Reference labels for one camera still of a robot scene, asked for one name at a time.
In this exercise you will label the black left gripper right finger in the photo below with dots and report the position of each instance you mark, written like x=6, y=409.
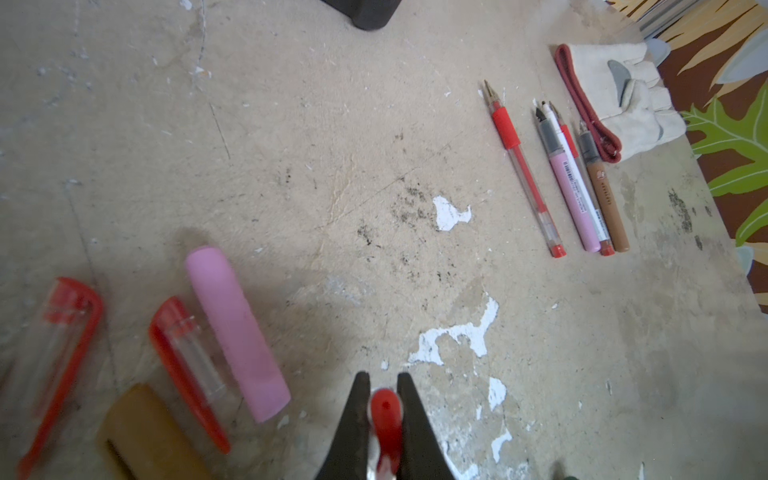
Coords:
x=422, y=457

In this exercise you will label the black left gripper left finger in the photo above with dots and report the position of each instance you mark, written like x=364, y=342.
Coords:
x=347, y=457

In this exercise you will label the pink pen cap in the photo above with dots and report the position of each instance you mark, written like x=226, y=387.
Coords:
x=238, y=333

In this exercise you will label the tan pen cap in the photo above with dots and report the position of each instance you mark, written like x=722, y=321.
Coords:
x=140, y=439

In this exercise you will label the red clip pen cap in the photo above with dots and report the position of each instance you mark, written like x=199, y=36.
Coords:
x=177, y=338

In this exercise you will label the pink marker pen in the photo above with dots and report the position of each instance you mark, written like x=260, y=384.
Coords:
x=569, y=179

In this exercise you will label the red gel pen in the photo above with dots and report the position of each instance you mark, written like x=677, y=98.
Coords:
x=512, y=144

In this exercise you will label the tan brown pen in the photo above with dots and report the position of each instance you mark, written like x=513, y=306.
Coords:
x=603, y=192

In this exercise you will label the white canvas work glove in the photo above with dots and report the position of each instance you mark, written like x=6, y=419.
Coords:
x=619, y=95

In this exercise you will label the red plastic tool case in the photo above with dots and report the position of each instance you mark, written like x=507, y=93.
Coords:
x=367, y=15

